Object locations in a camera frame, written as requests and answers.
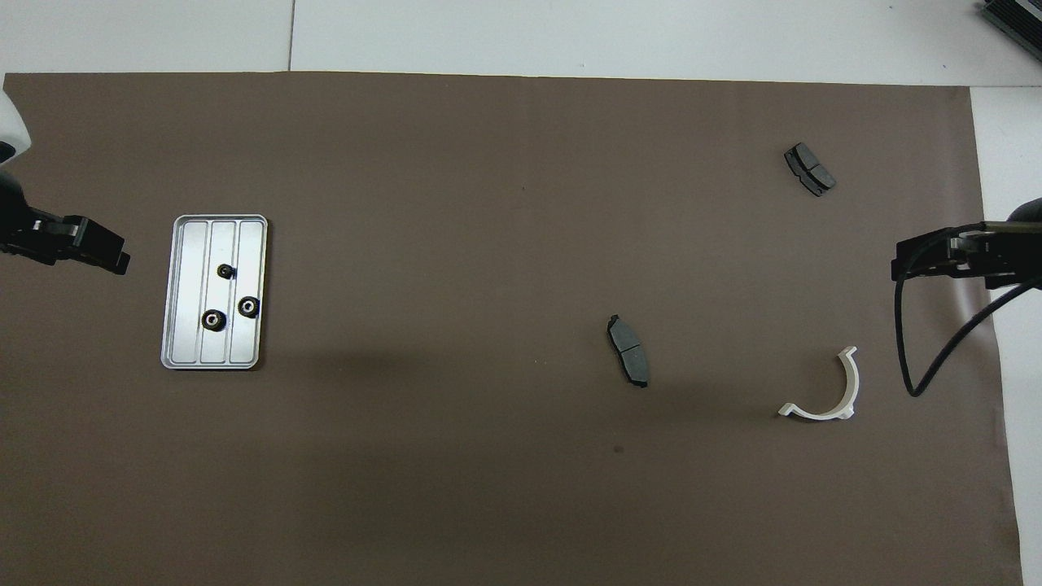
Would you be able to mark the small black bearing gear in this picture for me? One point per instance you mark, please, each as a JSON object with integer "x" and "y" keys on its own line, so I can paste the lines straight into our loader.
{"x": 227, "y": 270}

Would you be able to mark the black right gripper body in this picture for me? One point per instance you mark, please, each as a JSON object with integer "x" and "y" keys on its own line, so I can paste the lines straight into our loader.
{"x": 1009, "y": 248}

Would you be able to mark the brown table mat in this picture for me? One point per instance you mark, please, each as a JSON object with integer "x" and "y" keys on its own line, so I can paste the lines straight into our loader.
{"x": 505, "y": 472}

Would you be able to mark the silver metal tray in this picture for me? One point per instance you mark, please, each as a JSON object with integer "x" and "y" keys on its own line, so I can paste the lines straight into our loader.
{"x": 183, "y": 293}

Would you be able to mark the dark grey ribbed device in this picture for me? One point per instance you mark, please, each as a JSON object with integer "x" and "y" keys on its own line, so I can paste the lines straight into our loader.
{"x": 1017, "y": 20}

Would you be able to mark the white curved plastic bracket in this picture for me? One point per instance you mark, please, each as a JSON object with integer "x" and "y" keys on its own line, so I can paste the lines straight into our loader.
{"x": 818, "y": 414}

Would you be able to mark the dark grey brake pad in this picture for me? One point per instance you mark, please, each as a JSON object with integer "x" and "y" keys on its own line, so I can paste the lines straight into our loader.
{"x": 810, "y": 168}
{"x": 628, "y": 350}

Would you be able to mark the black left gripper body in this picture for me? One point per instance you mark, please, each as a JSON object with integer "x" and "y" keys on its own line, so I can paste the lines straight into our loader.
{"x": 24, "y": 224}

